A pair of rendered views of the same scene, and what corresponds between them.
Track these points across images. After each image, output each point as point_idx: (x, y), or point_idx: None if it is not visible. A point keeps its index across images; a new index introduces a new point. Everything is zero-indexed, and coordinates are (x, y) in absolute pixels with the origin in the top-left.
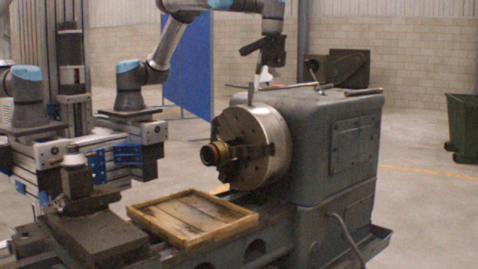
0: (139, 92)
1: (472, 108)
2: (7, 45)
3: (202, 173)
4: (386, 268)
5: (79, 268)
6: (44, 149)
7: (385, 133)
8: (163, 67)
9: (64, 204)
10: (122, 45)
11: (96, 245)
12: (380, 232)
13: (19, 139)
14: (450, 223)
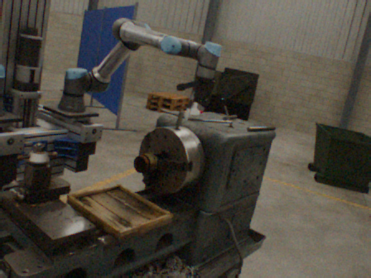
0: (82, 97)
1: (337, 140)
2: None
3: (107, 160)
4: (252, 263)
5: (37, 249)
6: (2, 139)
7: None
8: (106, 80)
9: (25, 193)
10: None
11: (55, 232)
12: (255, 235)
13: None
14: (306, 232)
